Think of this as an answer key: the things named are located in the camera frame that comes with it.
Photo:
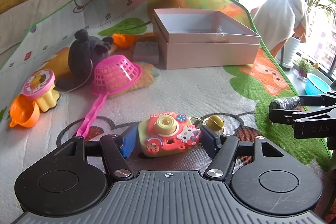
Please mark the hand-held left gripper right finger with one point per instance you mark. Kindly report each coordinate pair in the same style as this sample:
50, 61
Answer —
210, 140

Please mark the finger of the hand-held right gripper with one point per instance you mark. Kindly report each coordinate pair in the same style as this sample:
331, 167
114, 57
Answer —
319, 100
283, 116

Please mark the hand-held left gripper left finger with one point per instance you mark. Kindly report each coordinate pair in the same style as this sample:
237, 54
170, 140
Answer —
130, 144

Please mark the black item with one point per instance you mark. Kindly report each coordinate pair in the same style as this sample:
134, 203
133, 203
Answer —
284, 102

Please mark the pink toy camera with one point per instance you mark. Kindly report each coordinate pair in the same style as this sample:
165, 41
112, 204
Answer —
168, 136

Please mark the fuzzy orange pouch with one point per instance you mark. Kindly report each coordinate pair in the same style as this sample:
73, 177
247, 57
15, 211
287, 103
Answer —
147, 79

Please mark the pink plastic basket strainer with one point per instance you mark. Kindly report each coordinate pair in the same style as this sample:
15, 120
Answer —
115, 71

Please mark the pink cardboard box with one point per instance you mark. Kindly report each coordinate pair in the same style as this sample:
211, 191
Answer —
210, 53

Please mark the black plush toy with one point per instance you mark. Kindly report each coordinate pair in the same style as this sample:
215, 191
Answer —
84, 56

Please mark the small orange toy bowl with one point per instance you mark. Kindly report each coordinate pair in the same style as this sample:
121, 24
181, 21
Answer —
121, 39

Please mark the orange plastic cup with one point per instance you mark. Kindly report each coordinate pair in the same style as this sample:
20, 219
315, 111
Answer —
25, 111

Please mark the yellow toy cup pink lid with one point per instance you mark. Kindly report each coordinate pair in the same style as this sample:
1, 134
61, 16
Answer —
39, 81

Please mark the blue plastic basin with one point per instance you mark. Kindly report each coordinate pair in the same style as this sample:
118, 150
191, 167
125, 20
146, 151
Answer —
316, 83

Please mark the small green potted plant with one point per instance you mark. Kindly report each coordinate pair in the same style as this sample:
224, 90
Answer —
304, 65

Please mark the colourful cartoon play mat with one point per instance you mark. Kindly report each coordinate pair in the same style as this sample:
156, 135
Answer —
210, 92

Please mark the white plant pot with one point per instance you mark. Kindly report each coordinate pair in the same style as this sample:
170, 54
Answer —
291, 50

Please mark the white towel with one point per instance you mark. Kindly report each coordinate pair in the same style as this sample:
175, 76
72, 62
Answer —
278, 16

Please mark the grey bed sheet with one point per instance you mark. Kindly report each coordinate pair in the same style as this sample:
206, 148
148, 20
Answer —
21, 24

